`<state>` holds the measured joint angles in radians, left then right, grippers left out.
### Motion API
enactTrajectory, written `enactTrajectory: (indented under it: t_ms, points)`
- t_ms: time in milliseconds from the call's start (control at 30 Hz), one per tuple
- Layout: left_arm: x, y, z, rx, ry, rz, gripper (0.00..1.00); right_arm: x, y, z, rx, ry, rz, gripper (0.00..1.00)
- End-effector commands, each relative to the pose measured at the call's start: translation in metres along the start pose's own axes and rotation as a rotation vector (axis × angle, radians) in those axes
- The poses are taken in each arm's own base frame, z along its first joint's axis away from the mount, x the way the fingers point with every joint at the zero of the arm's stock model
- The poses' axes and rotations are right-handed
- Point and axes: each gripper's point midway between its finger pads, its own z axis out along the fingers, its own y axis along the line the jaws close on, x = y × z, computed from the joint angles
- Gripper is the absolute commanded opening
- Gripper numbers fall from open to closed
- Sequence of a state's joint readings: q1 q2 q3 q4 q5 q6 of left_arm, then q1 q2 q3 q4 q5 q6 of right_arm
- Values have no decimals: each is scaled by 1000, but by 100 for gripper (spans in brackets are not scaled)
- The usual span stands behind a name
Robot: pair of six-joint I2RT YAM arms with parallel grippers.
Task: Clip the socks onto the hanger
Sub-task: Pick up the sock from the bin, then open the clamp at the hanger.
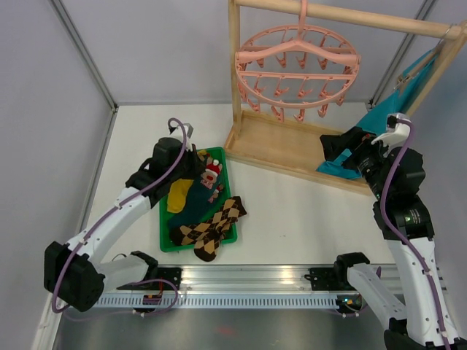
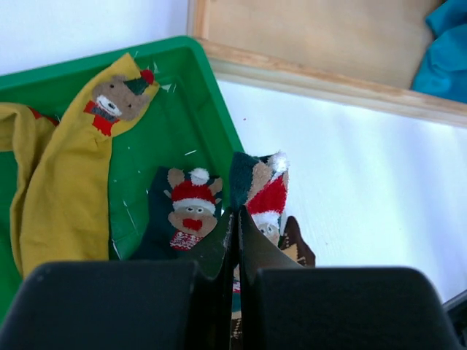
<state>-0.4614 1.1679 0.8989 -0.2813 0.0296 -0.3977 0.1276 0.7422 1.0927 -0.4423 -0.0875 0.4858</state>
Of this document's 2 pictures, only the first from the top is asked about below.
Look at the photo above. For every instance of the white slotted cable duct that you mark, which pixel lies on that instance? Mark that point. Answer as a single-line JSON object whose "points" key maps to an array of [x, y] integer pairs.
{"points": [[325, 301]]}

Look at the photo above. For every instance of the brown argyle sock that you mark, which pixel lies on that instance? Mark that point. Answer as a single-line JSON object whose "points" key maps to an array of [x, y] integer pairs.
{"points": [[232, 209], [210, 238]]}

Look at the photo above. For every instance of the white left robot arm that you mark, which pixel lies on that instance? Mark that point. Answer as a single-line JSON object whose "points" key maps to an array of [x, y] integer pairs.
{"points": [[75, 272]]}

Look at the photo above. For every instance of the yellow sock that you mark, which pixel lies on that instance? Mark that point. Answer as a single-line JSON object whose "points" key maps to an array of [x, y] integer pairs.
{"points": [[177, 195]]}

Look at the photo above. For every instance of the teal cloth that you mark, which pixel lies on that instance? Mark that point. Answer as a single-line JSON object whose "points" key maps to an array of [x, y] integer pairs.
{"points": [[375, 120]]}

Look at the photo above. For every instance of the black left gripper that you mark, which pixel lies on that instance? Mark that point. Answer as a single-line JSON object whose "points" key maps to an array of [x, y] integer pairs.
{"points": [[198, 166]]}

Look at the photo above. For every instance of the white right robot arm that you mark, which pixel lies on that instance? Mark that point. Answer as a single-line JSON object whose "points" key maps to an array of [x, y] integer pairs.
{"points": [[421, 320]]}

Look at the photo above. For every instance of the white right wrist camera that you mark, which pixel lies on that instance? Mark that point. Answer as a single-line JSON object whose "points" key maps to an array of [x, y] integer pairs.
{"points": [[397, 130]]}

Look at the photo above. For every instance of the pink round clip hanger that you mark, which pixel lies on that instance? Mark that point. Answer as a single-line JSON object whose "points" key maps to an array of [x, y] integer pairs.
{"points": [[296, 66]]}

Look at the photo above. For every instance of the green plastic tray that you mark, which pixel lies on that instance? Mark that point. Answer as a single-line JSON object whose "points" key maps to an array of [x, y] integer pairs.
{"points": [[165, 243]]}

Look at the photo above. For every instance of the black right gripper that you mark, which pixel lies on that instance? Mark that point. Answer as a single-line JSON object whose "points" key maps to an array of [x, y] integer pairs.
{"points": [[334, 144]]}

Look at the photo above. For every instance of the green reindeer sock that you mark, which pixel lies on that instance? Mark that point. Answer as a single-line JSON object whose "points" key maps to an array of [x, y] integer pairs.
{"points": [[210, 178], [198, 203]]}

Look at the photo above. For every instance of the metal clip hanger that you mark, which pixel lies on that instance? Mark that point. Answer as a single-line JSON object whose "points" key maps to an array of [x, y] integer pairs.
{"points": [[421, 63]]}

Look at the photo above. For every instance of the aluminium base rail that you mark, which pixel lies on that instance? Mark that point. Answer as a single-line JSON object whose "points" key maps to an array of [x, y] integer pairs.
{"points": [[247, 279]]}

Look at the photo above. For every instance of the wooden hanger rack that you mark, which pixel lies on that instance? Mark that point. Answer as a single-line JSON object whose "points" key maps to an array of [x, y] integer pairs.
{"points": [[293, 147]]}

